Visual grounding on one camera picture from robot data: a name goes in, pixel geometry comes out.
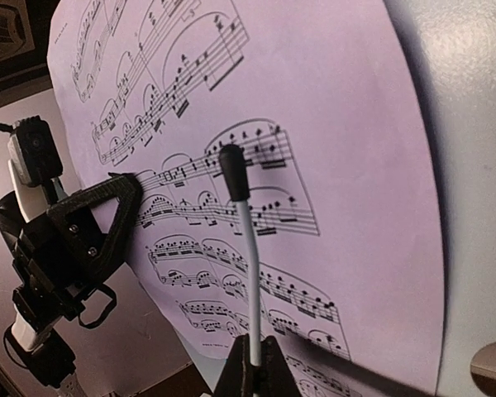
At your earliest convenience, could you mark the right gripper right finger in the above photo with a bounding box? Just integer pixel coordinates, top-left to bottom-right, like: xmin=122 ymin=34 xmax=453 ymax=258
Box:
xmin=260 ymin=336 xmax=300 ymax=397

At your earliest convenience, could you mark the purple sheet music page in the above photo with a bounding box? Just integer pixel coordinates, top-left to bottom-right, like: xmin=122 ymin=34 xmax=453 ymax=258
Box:
xmin=48 ymin=1 xmax=444 ymax=396

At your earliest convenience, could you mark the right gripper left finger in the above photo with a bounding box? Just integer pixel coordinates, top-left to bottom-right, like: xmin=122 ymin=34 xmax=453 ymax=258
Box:
xmin=212 ymin=335 xmax=255 ymax=397

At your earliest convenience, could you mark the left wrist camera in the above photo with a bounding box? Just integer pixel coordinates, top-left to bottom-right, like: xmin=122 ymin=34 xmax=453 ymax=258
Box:
xmin=7 ymin=116 xmax=67 ymax=222

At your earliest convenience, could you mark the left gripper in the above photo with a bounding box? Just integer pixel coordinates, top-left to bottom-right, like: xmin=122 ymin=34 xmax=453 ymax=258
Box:
xmin=12 ymin=173 xmax=143 ymax=327

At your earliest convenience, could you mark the white music stand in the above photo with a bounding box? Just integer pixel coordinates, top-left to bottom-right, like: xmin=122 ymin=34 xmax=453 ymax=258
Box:
xmin=107 ymin=0 xmax=496 ymax=397

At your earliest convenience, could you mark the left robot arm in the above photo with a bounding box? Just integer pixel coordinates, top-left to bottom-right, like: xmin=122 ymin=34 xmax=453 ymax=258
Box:
xmin=0 ymin=173 xmax=143 ymax=396

